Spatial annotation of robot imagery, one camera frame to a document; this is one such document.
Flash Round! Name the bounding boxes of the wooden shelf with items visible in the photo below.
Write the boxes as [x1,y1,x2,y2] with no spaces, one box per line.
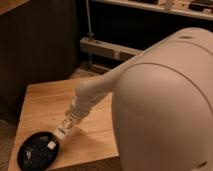
[93,0,213,21]

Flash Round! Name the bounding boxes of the clear plastic bottle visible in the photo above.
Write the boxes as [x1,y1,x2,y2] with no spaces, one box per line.
[47,117,74,150]

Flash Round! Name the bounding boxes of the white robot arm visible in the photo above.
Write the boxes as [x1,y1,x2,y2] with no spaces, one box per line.
[71,28,213,171]

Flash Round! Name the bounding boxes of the metal vertical pole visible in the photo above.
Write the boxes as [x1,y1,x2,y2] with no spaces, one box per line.
[86,0,93,41]

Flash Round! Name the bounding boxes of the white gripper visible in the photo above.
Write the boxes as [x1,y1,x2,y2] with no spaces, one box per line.
[65,102,90,125]

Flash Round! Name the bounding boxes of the black ceramic bowl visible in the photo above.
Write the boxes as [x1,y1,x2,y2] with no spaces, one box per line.
[17,131,60,171]

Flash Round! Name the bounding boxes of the grey metal beam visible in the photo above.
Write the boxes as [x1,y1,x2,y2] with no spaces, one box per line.
[80,37,141,61]

